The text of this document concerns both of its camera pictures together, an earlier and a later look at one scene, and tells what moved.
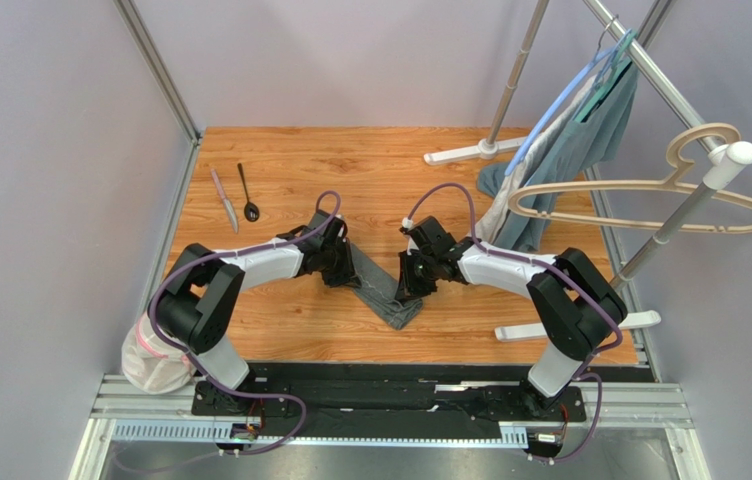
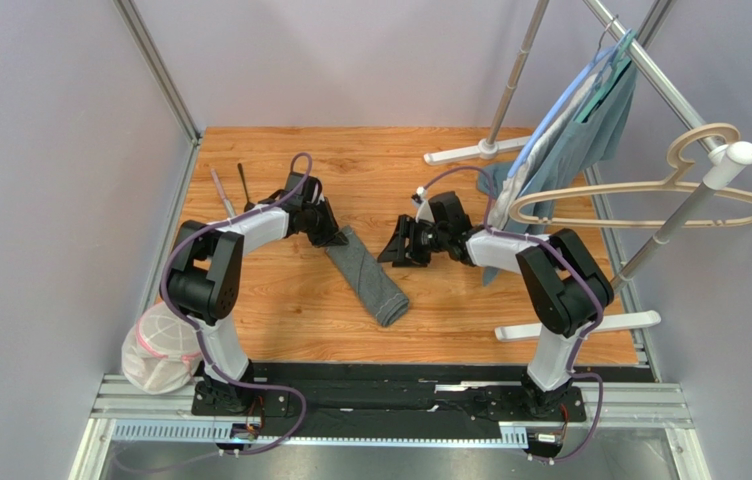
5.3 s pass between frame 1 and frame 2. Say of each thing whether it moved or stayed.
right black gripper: moved
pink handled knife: stayed
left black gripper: moved
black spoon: stayed
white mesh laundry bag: stayed
